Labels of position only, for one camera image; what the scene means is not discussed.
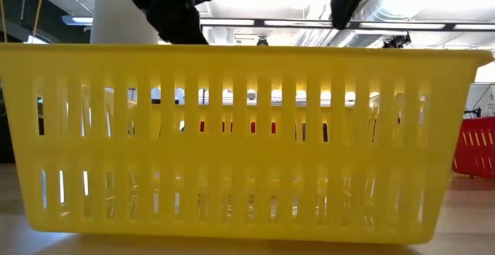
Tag silver ceiling air duct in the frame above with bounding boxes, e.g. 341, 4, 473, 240
297, 0, 411, 47

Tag yellow slotted plastic basket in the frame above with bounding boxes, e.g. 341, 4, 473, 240
0, 42, 495, 246

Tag red slotted plastic basket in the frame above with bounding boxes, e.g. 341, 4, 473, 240
451, 115, 495, 179

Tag white cylindrical bin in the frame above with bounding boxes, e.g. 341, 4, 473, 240
89, 0, 159, 46

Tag white ceiling light fixture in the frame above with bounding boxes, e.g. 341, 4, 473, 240
61, 15, 94, 27

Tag black overhead light rail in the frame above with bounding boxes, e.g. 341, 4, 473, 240
200, 17, 495, 32

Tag black ceiling mounted camera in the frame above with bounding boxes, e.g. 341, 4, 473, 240
382, 33, 412, 49

